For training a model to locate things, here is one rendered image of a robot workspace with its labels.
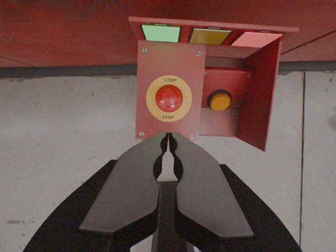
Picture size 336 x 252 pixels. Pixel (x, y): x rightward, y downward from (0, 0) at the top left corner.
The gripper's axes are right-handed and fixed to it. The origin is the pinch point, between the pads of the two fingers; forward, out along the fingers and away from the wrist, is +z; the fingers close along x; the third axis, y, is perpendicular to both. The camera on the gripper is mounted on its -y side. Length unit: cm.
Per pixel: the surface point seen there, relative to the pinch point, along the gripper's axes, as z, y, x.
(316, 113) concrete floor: 87, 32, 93
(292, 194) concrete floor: 68, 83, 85
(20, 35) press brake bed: 33.1, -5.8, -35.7
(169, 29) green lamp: 12.3, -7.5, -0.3
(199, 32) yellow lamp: 12.7, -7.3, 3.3
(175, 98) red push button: 11.4, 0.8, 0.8
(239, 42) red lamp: 15.0, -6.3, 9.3
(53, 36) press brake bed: 34.0, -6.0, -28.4
